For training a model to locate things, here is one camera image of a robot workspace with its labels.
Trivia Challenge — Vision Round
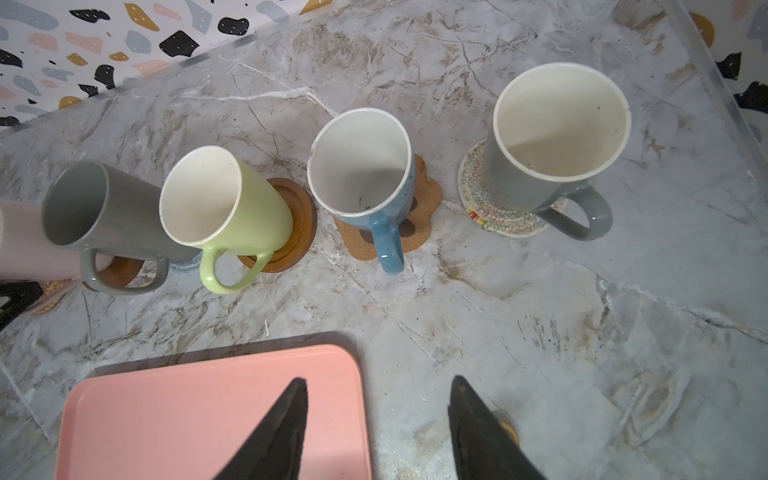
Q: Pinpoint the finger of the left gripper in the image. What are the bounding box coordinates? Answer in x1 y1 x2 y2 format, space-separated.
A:
0 281 43 330

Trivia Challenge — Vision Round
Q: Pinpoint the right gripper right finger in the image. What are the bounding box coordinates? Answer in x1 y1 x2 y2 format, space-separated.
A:
448 375 544 479

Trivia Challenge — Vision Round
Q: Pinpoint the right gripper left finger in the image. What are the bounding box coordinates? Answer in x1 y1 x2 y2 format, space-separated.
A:
215 377 308 479

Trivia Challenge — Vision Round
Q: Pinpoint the brown rattan woven coaster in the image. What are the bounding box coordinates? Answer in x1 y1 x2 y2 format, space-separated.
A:
31 279 78 315

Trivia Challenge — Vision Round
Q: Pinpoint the pink handled cream mug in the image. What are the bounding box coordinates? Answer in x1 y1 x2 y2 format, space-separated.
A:
1 199 96 281

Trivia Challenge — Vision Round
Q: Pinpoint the dark brown wooden coaster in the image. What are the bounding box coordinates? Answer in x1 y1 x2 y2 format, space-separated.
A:
80 252 144 295

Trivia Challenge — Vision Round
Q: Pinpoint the dark grey mug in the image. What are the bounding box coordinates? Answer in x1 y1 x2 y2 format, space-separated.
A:
42 160 198 295

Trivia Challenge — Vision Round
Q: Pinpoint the green mug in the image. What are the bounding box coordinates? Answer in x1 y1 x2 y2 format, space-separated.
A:
159 145 294 295

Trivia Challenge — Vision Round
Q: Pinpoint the multicolour woven coaster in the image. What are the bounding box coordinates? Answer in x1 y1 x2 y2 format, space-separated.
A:
457 135 559 238

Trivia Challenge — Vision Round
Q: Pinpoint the cork paw coaster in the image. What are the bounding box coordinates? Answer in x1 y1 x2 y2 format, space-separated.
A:
334 155 442 261

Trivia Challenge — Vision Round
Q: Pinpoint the light brown wooden coaster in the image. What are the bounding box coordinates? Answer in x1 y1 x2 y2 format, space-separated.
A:
237 177 318 274

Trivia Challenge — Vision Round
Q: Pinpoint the blue mug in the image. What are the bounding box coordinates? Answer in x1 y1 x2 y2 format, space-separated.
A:
307 107 415 275

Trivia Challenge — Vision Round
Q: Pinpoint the light blue woven coaster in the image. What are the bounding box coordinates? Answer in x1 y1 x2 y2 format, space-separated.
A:
169 251 202 275

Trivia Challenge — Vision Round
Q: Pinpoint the pink tray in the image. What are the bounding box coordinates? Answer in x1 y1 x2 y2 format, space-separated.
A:
55 344 373 479

